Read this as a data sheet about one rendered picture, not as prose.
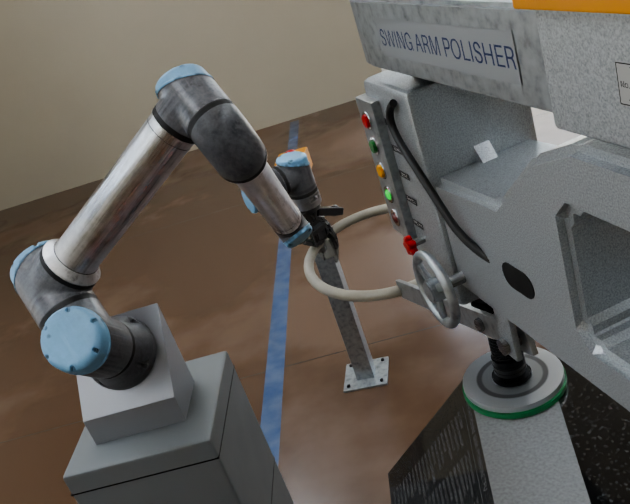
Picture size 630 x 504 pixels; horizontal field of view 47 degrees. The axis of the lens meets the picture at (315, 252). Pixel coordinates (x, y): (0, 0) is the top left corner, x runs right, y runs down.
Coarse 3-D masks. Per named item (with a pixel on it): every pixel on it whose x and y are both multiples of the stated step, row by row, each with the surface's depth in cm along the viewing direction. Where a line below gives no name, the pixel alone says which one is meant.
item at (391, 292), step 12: (384, 204) 230; (348, 216) 230; (360, 216) 230; (372, 216) 231; (336, 228) 227; (312, 252) 218; (312, 264) 213; (312, 276) 206; (324, 288) 200; (336, 288) 198; (384, 288) 192; (396, 288) 190; (348, 300) 195; (360, 300) 193; (372, 300) 192
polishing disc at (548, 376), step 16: (544, 352) 160; (480, 368) 162; (544, 368) 155; (560, 368) 154; (464, 384) 159; (480, 384) 157; (528, 384) 152; (544, 384) 151; (560, 384) 150; (480, 400) 152; (496, 400) 151; (512, 400) 149; (528, 400) 148; (544, 400) 147
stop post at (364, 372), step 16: (320, 256) 297; (320, 272) 301; (336, 272) 300; (336, 304) 307; (352, 304) 312; (336, 320) 311; (352, 320) 310; (352, 336) 314; (352, 352) 318; (368, 352) 322; (352, 368) 334; (368, 368) 321; (384, 368) 326; (352, 384) 323; (368, 384) 319; (384, 384) 316
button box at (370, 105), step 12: (360, 96) 136; (360, 108) 136; (372, 108) 130; (372, 120) 133; (384, 120) 132; (372, 132) 135; (384, 132) 132; (384, 144) 133; (372, 156) 142; (384, 156) 135; (396, 168) 136; (384, 180) 141; (396, 180) 136; (384, 192) 144; (396, 192) 137; (396, 204) 140; (408, 216) 140; (396, 228) 146; (408, 228) 140
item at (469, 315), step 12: (408, 288) 182; (420, 300) 176; (444, 300) 159; (468, 312) 147; (480, 312) 141; (468, 324) 150; (480, 324) 141; (492, 324) 137; (492, 336) 140; (528, 336) 124; (504, 348) 126; (528, 348) 126
